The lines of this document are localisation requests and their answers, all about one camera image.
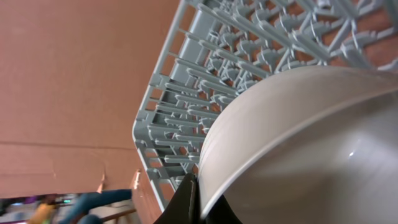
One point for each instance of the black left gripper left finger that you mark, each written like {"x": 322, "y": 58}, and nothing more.
{"x": 182, "y": 209}

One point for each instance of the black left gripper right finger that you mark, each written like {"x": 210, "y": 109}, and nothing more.
{"x": 221, "y": 213}

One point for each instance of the grey bowl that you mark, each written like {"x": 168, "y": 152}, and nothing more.
{"x": 309, "y": 145}

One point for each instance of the grey dish rack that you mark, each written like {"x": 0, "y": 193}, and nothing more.
{"x": 216, "y": 50}

